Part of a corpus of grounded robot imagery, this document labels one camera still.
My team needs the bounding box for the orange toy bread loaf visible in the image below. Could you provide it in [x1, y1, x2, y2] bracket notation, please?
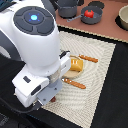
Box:
[70, 59, 83, 71]

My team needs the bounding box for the red toy tomato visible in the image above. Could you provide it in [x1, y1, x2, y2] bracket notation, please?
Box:
[84, 10, 94, 18]

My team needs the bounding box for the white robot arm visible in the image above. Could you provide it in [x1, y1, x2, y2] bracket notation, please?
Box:
[0, 0, 71, 107]

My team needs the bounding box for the round wooden plate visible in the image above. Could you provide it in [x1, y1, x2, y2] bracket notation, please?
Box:
[64, 55, 83, 78]

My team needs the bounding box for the beige woven placemat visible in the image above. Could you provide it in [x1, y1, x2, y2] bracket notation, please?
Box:
[43, 31, 115, 128]

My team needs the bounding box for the dark grey tall pot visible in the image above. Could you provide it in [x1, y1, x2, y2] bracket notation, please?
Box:
[56, 0, 79, 18]

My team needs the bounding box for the black round lid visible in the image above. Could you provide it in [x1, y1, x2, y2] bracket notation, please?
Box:
[88, 1, 105, 9]

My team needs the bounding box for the beige bowl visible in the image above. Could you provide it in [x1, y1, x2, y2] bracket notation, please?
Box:
[119, 5, 128, 30]

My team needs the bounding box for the knife with wooden handle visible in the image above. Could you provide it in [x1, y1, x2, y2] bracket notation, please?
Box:
[78, 54, 100, 64]

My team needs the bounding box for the fork with wooden handle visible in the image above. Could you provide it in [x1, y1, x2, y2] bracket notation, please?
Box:
[62, 78, 86, 89]

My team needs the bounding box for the grey pot with handle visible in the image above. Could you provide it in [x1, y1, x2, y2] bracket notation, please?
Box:
[66, 5, 104, 25]

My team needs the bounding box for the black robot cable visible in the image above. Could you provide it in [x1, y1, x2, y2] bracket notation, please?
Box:
[0, 96, 43, 116]

